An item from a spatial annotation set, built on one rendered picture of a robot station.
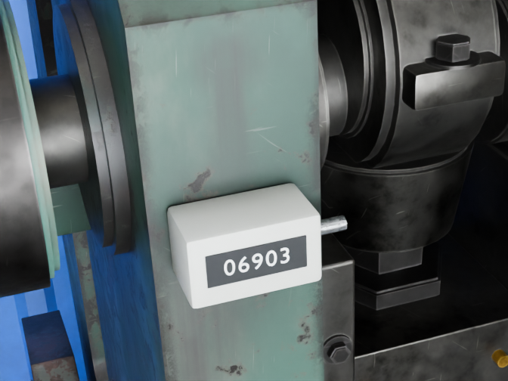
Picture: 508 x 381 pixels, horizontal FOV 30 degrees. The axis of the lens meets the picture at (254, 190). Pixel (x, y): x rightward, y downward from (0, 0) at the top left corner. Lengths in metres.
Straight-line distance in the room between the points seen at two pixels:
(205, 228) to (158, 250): 0.04
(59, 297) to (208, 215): 1.52
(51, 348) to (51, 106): 0.62
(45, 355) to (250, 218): 0.70
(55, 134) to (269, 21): 0.16
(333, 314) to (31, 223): 0.18
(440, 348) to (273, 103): 0.26
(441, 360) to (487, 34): 0.23
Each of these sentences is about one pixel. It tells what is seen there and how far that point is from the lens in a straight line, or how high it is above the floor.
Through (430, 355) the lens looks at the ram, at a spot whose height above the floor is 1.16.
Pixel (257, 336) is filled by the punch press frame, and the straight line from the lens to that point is 0.54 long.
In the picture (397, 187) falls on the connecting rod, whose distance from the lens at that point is 0.62.
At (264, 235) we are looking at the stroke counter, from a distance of 0.46.
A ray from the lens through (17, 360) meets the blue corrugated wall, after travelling 2.06.
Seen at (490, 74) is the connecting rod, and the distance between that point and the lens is 0.57.
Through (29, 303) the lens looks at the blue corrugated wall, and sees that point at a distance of 1.95.
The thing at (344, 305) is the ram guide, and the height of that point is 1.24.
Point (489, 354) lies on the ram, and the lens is 0.70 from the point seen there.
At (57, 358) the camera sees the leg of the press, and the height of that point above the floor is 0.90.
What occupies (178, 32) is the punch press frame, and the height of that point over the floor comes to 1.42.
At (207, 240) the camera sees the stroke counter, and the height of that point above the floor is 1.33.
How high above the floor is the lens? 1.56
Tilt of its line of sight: 28 degrees down
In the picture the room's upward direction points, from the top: 3 degrees counter-clockwise
